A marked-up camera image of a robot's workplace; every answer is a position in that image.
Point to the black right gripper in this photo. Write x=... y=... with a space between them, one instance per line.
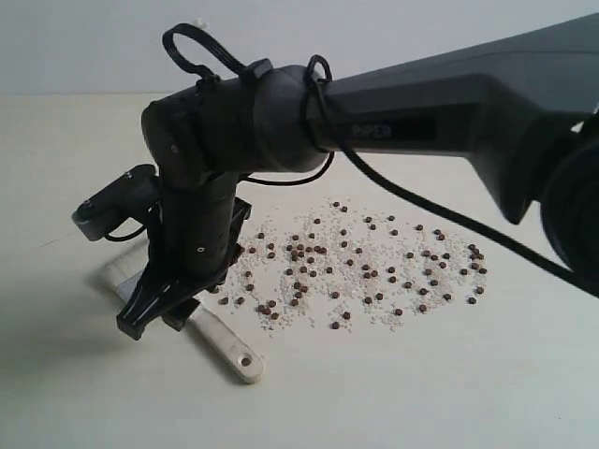
x=197 y=249

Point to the white wooden paint brush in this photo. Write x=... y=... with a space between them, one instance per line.
x=120 y=276

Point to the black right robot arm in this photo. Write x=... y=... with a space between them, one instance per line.
x=523 y=111

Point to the brown beans and rice grains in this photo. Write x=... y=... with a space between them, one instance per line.
x=334 y=265

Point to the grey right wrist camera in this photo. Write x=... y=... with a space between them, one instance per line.
x=132 y=196

